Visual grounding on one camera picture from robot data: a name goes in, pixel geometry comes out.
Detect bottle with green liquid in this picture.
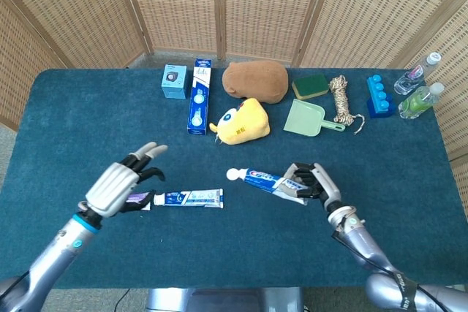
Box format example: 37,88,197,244
398,82,446,120

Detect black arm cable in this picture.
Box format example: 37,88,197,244
331,215,468,312

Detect black floor cable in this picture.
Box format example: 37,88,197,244
115,288,131,312

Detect blue and white cardboard box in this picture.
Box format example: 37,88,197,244
186,58,214,136

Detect beige rope bundle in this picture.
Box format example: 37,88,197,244
328,75,366,135

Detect dark blue table mat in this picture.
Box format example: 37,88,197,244
0,68,464,290

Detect purple toothpaste tube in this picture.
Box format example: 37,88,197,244
126,192,153,212

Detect dark blue Crest toothpaste tube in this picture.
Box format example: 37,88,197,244
226,167,310,206

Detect brown plush toy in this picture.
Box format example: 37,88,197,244
222,59,290,104

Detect blue toy building block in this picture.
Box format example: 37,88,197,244
366,75,397,119

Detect slim blue white toothpaste tube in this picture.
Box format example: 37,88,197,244
152,188,224,210

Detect green yellow sponge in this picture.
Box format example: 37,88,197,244
291,73,329,100

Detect small light blue box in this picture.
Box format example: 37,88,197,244
161,64,189,99

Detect light green plastic dustpan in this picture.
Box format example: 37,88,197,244
283,99,346,139

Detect yellow plush toy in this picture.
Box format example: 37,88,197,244
208,97,271,146

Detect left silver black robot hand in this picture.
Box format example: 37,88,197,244
84,142,169,218

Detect woven bamboo screen panel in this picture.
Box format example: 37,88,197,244
0,0,76,134
294,0,468,70
116,0,224,60
0,0,154,70
393,0,468,218
218,0,332,64

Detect clear water bottle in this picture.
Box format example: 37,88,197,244
393,52,442,96

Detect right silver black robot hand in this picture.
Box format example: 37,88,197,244
283,161,343,214

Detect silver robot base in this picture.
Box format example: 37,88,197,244
146,287,305,312

